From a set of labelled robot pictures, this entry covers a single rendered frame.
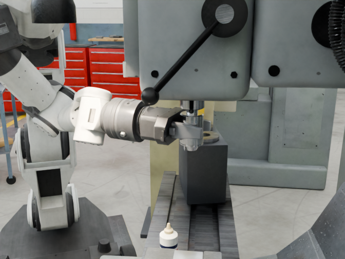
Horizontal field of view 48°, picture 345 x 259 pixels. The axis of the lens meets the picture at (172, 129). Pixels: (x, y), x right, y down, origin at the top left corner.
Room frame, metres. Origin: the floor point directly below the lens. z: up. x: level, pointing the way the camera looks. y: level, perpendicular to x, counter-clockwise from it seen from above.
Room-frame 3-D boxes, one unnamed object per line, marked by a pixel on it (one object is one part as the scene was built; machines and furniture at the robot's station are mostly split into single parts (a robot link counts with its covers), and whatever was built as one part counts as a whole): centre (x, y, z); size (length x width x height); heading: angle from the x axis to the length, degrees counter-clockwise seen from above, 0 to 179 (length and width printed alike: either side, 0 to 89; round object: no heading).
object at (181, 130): (0.71, -0.03, 1.24); 0.06 x 0.02 x 0.03; 67
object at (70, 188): (1.48, 0.50, 0.68); 0.21 x 0.20 x 0.13; 17
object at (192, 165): (1.17, -0.09, 1.00); 0.22 x 0.12 x 0.20; 5
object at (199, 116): (0.74, -0.04, 1.26); 0.05 x 0.05 x 0.01
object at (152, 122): (0.78, 0.05, 1.24); 0.13 x 0.12 x 0.10; 157
